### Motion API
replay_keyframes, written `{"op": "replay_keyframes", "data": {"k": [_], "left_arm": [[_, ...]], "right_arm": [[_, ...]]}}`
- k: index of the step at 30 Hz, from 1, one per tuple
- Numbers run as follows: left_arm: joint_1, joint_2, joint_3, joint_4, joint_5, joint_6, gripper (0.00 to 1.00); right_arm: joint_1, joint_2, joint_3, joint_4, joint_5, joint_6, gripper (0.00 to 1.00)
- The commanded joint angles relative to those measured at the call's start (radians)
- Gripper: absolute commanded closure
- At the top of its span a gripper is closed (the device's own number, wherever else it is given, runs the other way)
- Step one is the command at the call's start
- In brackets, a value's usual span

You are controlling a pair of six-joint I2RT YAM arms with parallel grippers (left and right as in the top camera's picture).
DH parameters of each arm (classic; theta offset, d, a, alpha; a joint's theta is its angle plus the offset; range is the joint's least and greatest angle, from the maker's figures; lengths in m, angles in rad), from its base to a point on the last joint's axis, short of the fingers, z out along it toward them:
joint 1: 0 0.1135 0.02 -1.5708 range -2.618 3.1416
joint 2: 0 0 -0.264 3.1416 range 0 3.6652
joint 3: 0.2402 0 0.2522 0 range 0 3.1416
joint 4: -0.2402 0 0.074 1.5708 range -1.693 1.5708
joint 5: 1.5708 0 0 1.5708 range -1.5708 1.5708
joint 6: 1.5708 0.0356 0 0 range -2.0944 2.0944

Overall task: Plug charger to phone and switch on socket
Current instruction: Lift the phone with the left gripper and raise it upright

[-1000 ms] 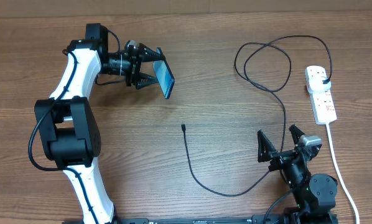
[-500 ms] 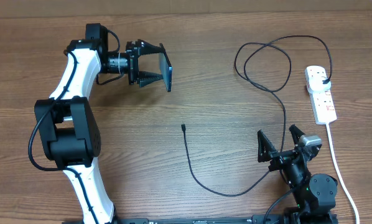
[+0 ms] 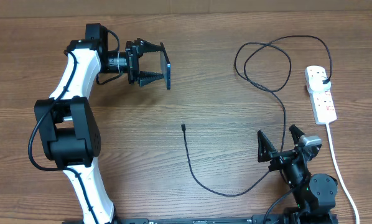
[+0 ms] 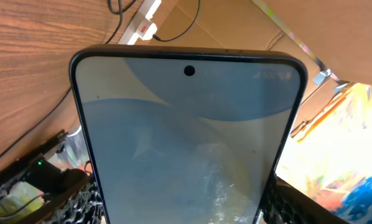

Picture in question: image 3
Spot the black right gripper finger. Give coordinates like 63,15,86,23
257,130,277,162
289,124,305,145

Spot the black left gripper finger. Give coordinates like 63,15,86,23
137,71,164,87
135,38,164,57

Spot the blue Galaxy smartphone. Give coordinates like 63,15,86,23
160,42,171,90

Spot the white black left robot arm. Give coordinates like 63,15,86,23
27,23,171,223

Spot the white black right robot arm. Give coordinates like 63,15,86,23
251,125,338,223

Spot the white charger plug adapter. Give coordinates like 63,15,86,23
306,74,332,94

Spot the white power strip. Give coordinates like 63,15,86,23
305,65,337,124

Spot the black USB charger cable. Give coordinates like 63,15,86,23
180,35,333,197

